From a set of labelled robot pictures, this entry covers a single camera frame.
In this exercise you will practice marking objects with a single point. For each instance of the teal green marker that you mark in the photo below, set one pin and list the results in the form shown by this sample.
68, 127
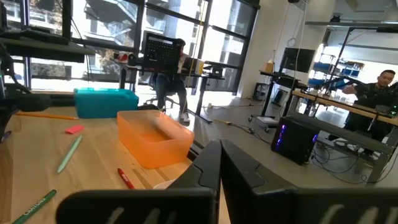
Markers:
69, 154

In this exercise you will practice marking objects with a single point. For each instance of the red marker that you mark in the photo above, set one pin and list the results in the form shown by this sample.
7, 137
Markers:
126, 179

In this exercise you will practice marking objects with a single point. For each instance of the tan box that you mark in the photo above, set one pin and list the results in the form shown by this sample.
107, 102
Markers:
269, 67

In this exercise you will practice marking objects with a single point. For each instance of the wooden workbench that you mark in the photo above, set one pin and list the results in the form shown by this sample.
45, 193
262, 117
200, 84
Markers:
342, 106

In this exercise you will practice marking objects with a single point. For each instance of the black office desk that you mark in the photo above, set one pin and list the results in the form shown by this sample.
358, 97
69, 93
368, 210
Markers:
202, 96

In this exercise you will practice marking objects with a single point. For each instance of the black rolling stand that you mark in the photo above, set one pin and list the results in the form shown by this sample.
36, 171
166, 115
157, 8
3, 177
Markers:
280, 81

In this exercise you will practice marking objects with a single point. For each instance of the pink eraser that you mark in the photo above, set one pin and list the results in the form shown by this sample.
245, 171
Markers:
74, 129

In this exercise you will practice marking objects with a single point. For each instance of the black monitor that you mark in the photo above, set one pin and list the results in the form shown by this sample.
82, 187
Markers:
298, 60

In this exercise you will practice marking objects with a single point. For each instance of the black table clamp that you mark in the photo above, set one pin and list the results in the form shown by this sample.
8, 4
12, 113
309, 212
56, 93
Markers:
149, 107

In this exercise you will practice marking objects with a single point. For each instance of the yellow box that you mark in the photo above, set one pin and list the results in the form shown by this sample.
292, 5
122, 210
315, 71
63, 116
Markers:
199, 67

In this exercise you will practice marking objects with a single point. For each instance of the black rig shelf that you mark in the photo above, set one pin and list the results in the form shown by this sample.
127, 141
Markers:
46, 49

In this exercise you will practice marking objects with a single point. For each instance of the black computer tower purple lights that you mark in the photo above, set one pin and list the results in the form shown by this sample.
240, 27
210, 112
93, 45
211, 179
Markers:
295, 140

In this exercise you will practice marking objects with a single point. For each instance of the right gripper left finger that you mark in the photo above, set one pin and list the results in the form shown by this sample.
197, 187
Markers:
155, 205

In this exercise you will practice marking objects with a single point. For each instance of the person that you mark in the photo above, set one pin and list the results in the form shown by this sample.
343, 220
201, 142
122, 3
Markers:
169, 84
373, 93

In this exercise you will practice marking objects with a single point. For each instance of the black perforated panel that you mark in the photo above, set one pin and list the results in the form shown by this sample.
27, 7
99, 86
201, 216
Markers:
161, 53

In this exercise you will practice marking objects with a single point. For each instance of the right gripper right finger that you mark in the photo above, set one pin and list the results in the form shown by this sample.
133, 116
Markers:
280, 205

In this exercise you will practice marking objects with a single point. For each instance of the green crayola marker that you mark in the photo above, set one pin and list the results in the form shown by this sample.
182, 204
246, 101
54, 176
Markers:
34, 207

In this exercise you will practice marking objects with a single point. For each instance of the black office chair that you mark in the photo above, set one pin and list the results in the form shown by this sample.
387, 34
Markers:
151, 82

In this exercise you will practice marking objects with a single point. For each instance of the black table edge rail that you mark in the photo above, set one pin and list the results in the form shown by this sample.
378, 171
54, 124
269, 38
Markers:
62, 99

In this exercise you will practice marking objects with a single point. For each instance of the teal plastic bin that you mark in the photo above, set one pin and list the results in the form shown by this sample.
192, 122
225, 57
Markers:
105, 104

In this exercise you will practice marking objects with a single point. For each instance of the orange translucent plastic bin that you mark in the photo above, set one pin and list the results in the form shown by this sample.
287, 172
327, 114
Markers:
155, 146

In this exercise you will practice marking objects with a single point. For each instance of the small black computer tower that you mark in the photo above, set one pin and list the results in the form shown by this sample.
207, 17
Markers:
259, 91

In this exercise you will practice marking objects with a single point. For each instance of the orange pencil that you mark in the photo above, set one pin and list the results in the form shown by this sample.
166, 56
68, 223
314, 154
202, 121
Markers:
46, 116

